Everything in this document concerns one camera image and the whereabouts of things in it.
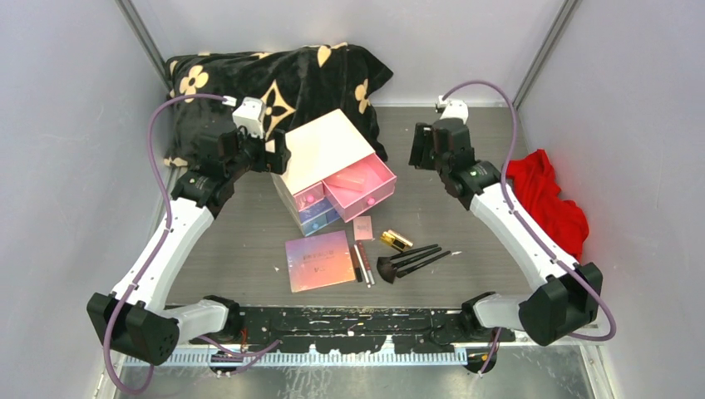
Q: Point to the red cloth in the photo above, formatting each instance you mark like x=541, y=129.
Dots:
x=535, y=186

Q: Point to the silver lip pencil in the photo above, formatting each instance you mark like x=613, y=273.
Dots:
x=361, y=266

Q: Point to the holographic eyeshadow palette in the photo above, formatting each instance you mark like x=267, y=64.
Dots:
x=319, y=261

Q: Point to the black long makeup brush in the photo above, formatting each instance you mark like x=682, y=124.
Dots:
x=424, y=263

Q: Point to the white pink drawer organizer box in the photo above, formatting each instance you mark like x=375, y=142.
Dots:
x=319, y=149

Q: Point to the small pink card packet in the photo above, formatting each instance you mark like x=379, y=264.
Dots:
x=362, y=228

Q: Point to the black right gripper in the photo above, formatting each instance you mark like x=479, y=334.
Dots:
x=423, y=137

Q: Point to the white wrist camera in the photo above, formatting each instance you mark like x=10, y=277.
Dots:
x=449, y=108
x=250, y=115

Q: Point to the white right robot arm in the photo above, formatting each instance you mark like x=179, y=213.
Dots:
x=564, y=292

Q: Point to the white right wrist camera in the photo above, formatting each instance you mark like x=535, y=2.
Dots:
x=449, y=108

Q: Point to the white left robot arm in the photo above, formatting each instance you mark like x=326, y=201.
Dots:
x=133, y=319

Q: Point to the black floral plush blanket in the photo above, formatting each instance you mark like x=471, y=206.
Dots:
x=296, y=87

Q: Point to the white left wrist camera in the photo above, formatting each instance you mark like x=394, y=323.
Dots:
x=250, y=115

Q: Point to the black mascara tube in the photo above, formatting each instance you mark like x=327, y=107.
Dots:
x=356, y=264

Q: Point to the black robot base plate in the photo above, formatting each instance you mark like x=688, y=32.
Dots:
x=355, y=330

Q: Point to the black thin makeup brush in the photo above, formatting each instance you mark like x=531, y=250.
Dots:
x=413, y=251

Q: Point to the black square compact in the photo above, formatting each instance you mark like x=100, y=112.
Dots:
x=418, y=156

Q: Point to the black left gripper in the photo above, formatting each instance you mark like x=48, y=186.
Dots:
x=266, y=161

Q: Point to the black fan makeup brush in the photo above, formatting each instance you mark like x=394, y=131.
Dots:
x=387, y=268

